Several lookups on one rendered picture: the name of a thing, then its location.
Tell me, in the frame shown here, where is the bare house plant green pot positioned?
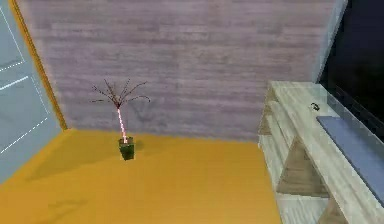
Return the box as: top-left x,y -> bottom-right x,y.
89,78 -> 152,162

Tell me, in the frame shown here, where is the grey blue room door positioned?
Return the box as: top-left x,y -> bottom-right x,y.
0,0 -> 63,185

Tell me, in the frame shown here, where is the pale wooden television stand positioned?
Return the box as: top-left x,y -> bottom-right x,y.
257,80 -> 384,224

